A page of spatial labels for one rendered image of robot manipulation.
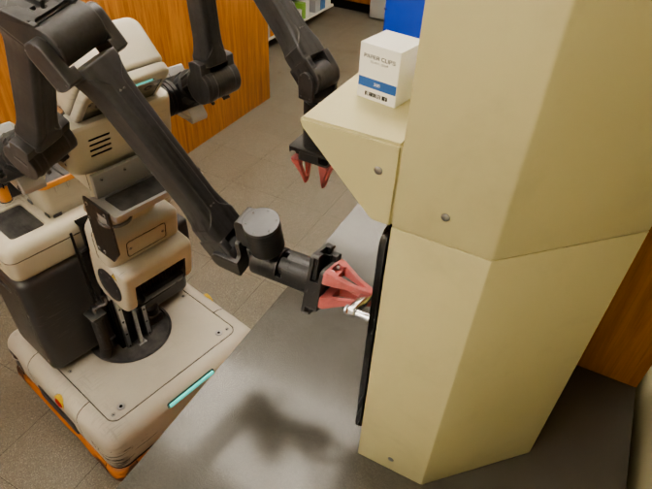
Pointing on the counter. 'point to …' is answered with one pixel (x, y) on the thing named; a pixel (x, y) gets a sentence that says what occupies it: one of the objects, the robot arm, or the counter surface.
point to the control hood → (361, 146)
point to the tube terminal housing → (506, 223)
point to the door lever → (358, 308)
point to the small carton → (387, 68)
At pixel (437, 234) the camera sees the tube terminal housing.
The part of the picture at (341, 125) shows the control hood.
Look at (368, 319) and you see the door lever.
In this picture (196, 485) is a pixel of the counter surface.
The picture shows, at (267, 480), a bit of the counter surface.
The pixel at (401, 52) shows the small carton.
